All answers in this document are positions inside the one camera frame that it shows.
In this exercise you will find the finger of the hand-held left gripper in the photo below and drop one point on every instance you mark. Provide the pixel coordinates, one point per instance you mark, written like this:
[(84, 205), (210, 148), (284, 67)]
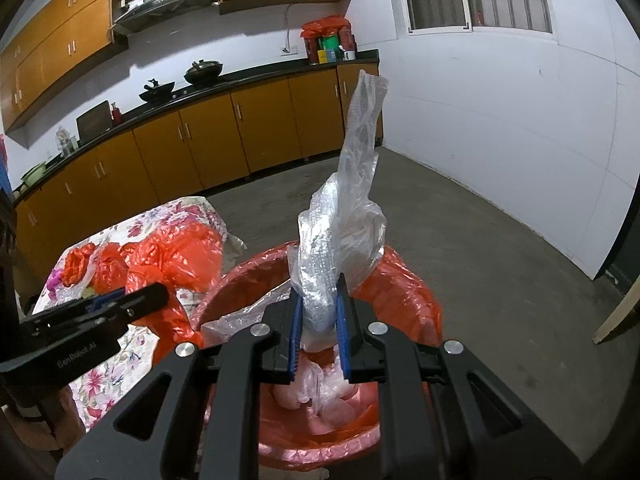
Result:
[(75, 321), (145, 297)]

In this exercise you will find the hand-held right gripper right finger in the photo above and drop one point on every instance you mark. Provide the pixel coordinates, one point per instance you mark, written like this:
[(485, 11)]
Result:
[(344, 335)]

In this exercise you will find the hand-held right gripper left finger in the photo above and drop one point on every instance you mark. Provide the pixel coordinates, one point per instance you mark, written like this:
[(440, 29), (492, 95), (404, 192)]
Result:
[(295, 335)]

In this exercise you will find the small red plastic bag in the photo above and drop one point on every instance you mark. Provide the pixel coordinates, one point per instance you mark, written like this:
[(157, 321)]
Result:
[(76, 265), (111, 270)]

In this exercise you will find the red bin liner bag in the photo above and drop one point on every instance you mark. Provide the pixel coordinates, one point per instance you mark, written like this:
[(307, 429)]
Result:
[(405, 290)]

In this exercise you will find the red plastic bin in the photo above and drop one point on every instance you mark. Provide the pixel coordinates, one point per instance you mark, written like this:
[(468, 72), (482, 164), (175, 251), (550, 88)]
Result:
[(310, 435)]

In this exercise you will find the clear bubble plastic bag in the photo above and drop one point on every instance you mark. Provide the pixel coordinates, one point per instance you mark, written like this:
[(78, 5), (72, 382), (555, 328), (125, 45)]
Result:
[(350, 200)]

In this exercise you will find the person's left hand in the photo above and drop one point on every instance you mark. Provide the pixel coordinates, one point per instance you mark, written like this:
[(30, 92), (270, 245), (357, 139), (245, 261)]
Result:
[(60, 425)]

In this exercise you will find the white translucent plastic bag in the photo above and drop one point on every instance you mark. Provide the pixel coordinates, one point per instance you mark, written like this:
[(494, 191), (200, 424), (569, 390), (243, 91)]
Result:
[(240, 319)]

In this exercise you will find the floral tablecloth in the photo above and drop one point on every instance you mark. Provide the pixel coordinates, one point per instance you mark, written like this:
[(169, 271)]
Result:
[(115, 370)]

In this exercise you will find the pile of clear plastic bags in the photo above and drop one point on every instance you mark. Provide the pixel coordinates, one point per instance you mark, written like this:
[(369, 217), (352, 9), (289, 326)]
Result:
[(325, 395)]

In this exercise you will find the green bowl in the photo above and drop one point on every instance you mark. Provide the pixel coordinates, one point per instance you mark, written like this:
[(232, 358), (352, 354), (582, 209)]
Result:
[(33, 173)]

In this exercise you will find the blue cloth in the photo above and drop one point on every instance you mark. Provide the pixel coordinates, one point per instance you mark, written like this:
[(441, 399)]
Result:
[(3, 165)]

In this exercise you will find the orange base cabinets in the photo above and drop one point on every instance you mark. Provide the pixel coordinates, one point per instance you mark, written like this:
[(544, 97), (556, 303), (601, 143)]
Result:
[(210, 135)]

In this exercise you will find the clear glass jar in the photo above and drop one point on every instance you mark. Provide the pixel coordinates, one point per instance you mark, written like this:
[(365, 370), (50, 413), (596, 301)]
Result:
[(63, 141)]

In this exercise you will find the dark cutting board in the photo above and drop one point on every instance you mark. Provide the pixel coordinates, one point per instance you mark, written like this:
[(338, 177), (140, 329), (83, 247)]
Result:
[(94, 122)]

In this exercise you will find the red bottle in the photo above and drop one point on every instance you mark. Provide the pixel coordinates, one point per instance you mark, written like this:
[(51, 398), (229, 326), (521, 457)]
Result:
[(116, 115)]

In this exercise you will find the black wok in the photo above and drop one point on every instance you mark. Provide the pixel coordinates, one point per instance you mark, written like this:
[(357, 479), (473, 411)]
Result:
[(157, 92)]

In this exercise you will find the black pot with lid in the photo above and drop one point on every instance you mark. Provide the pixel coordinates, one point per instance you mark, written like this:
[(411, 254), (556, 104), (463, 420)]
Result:
[(202, 72)]

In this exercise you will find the black kitchen countertop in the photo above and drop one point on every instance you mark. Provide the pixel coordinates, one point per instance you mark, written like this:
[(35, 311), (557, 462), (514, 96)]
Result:
[(250, 74)]

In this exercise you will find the pale wooden plank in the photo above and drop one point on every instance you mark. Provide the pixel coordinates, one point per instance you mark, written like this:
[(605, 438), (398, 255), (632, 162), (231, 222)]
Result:
[(617, 317)]

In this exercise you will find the white cup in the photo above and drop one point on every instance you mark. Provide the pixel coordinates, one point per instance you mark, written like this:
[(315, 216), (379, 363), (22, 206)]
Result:
[(348, 55)]

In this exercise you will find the dark red box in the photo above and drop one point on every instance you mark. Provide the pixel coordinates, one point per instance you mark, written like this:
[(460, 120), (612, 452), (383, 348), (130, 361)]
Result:
[(312, 51)]

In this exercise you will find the green canister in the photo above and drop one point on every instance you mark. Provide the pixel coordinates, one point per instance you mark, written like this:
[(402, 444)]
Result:
[(330, 42)]

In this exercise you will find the red bag over canisters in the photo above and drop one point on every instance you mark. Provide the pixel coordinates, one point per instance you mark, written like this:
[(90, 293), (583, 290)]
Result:
[(325, 26)]

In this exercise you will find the long orange wall cabinets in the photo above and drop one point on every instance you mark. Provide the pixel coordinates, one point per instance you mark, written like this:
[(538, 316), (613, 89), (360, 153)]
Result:
[(55, 40)]

